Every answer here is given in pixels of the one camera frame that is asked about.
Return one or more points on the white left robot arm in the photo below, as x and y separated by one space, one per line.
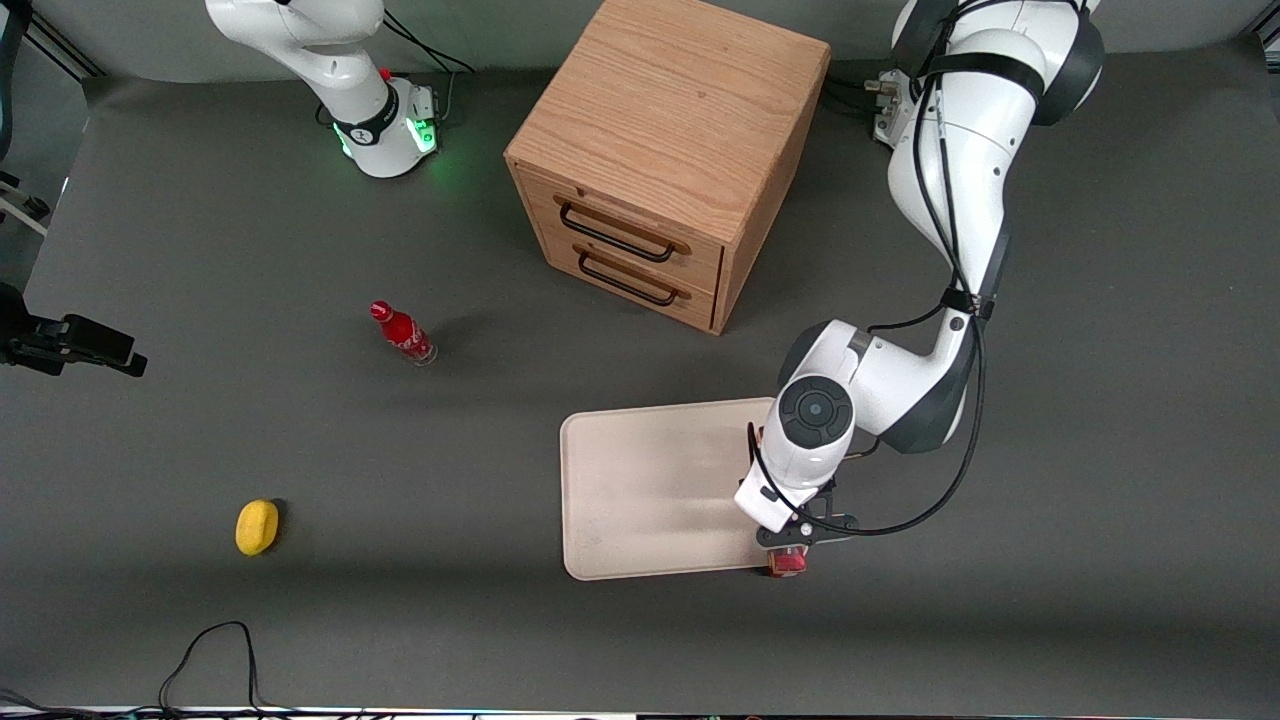
960 160

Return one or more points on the wooden drawer front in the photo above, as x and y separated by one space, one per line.
640 295
630 215

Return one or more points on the yellow lemon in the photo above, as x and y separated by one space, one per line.
256 527

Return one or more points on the grey table mat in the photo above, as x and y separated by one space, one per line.
1100 600

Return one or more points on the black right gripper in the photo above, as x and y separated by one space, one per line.
13 322

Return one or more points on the white stand with black knob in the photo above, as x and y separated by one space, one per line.
25 208

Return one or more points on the red cola bottle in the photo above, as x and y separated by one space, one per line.
404 335

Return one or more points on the red cookie box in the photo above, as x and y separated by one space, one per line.
787 563

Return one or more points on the beige plastic tray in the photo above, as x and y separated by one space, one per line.
650 490

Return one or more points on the wooden two-drawer cabinet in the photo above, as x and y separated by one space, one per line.
680 110

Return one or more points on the black frame rail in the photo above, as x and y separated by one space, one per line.
65 48

